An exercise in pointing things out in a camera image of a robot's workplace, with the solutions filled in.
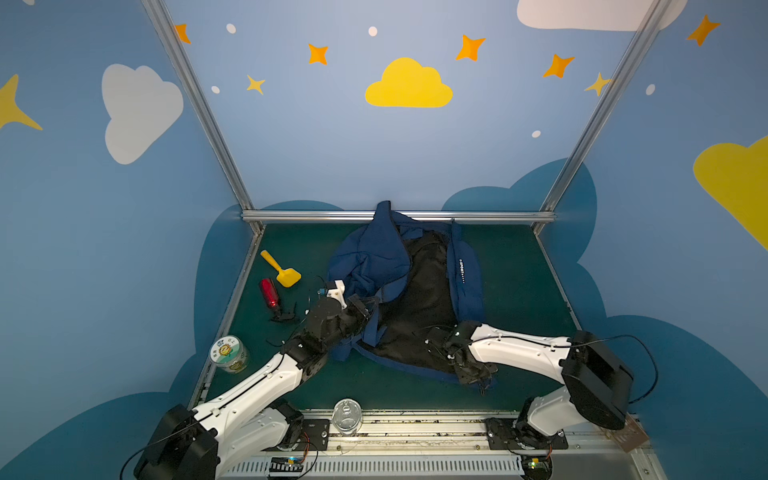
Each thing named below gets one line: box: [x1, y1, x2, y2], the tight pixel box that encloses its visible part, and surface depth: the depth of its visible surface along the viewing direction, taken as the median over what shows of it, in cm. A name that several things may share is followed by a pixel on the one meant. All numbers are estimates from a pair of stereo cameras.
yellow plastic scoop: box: [260, 250, 302, 288], surface depth 107 cm
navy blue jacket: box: [330, 200, 485, 378], surface depth 103 cm
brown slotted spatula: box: [614, 412, 649, 453], surface depth 76 cm
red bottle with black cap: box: [260, 278, 281, 318], surface depth 100 cm
